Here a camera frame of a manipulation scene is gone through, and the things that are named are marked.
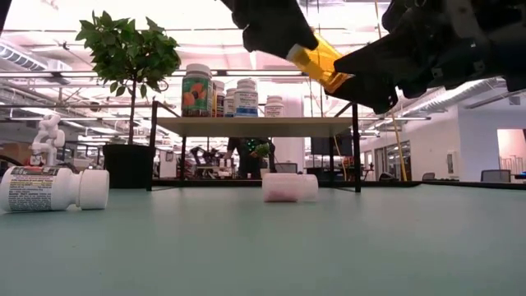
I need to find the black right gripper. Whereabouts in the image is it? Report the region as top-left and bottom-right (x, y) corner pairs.
(326, 0), (494, 115)

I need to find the amber pill vial white cap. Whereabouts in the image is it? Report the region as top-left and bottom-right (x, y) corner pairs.
(286, 32), (354, 95)

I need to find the white melatonin bottle blue label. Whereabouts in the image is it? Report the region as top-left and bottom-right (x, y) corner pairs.
(233, 77), (260, 118)
(264, 95), (286, 118)

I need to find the white bottle purple label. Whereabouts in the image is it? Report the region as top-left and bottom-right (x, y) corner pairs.
(224, 87), (238, 118)

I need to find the gummy jar white lid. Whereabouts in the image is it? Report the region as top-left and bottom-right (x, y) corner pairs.
(181, 63), (214, 118)

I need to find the small white bottle red label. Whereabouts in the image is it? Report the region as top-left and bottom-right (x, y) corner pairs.
(0, 165), (111, 214)

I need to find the wooden shelf with black legs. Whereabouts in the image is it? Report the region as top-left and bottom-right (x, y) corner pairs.
(147, 100), (363, 193)

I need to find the pink translucent vial white cap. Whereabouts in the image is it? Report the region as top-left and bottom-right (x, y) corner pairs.
(261, 172), (320, 203)

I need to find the green leafy artificial plant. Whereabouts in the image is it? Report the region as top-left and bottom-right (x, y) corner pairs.
(75, 11), (182, 145)

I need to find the black plant pot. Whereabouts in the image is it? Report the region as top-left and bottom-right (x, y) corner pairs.
(102, 143), (155, 190)

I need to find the white robot figure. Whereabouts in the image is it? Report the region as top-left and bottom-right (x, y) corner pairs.
(30, 113), (66, 168)

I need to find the yellow hanging cable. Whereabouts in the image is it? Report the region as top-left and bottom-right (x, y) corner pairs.
(372, 0), (408, 182)

